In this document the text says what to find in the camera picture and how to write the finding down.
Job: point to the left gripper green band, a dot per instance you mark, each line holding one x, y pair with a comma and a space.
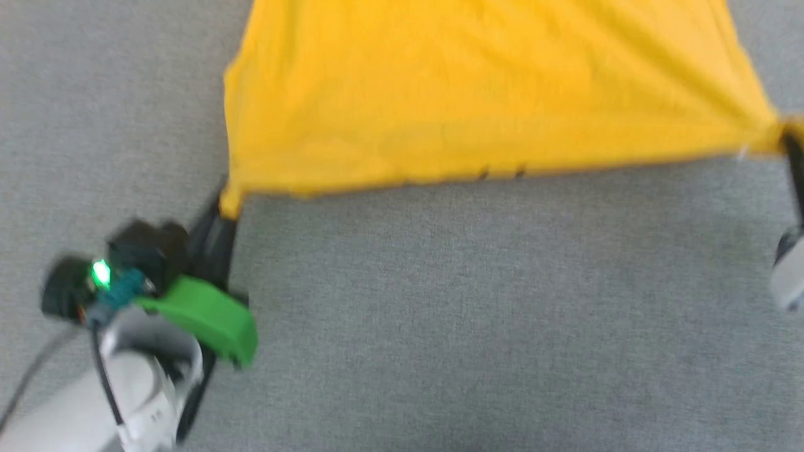
207, 314

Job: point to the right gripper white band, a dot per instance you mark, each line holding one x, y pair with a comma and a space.
790, 276

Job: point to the yellow printed garment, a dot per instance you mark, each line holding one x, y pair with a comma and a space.
471, 88

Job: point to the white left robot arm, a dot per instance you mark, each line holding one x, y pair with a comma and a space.
132, 383

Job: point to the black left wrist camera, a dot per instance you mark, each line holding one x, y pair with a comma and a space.
144, 251

